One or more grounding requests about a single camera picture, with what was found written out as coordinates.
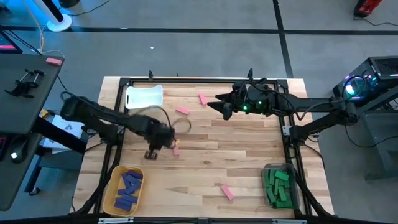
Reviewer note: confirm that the black round floor base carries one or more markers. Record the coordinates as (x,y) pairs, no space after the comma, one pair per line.
(69,3)

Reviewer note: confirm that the white paper box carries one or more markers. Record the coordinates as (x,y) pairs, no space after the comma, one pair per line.
(66,127)

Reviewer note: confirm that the blue wooden block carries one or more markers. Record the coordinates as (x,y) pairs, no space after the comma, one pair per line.
(135,175)
(125,180)
(134,181)
(129,198)
(122,207)
(123,202)
(132,188)

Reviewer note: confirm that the black side desk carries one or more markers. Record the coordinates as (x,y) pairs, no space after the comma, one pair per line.
(18,109)

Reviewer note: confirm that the grey metal stand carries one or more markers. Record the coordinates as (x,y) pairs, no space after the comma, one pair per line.
(368,146)

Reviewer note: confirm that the black keyboard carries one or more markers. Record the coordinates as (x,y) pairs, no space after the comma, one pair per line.
(2,146)

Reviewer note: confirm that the dark screen with red strip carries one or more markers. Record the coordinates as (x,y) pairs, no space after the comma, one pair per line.
(7,42)

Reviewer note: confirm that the green wooden block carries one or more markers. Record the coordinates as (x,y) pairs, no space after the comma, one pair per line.
(283,204)
(266,178)
(271,196)
(287,184)
(272,177)
(281,175)
(283,193)
(276,187)

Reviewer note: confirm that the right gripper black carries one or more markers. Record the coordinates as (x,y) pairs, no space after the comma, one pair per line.
(255,99)

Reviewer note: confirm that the black computer tower with lights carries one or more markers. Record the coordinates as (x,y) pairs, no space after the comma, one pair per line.
(382,67)

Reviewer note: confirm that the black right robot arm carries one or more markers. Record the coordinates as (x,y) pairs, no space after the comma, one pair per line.
(311,104)

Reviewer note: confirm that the black computer mouse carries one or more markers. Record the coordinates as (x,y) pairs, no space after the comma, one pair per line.
(18,152)

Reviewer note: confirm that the yellow plastic bin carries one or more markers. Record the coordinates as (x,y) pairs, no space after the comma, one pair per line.
(112,189)

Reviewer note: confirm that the white pedestal stand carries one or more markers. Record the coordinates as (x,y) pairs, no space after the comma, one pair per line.
(60,24)

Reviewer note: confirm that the black clamp stand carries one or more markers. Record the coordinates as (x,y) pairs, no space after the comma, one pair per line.
(23,88)

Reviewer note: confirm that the red and black device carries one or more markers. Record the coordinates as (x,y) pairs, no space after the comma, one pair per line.
(367,7)

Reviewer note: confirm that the white plastic bin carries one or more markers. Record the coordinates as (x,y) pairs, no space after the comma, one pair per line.
(144,97)

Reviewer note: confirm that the clear plastic bin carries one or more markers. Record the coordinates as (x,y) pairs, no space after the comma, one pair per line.
(294,186)

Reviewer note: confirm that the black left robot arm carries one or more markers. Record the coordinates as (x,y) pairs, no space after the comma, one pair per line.
(102,113)

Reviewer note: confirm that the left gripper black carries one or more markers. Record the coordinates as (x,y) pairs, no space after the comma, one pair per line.
(158,135)

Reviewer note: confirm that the pink wooden block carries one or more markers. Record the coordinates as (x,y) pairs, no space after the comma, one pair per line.
(182,110)
(54,61)
(203,99)
(176,151)
(227,192)

